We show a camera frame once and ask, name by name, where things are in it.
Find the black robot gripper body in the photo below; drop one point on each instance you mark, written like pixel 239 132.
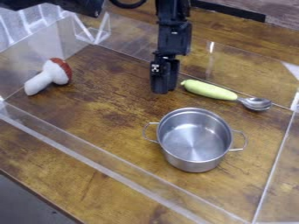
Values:
pixel 174 39

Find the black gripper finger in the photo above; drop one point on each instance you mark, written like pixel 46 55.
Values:
pixel 172 73
pixel 159 76

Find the green handled metal spoon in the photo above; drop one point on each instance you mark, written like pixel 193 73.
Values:
pixel 205 89

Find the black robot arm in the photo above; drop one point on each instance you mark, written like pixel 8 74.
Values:
pixel 170 10

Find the black bar on table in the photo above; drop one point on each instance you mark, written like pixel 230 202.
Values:
pixel 247 14

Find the stainless steel pot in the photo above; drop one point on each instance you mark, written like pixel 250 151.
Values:
pixel 195 138

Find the white red plush mushroom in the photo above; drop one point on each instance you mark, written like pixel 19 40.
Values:
pixel 55 72

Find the clear acrylic enclosure wall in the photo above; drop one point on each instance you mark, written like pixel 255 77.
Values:
pixel 71 140

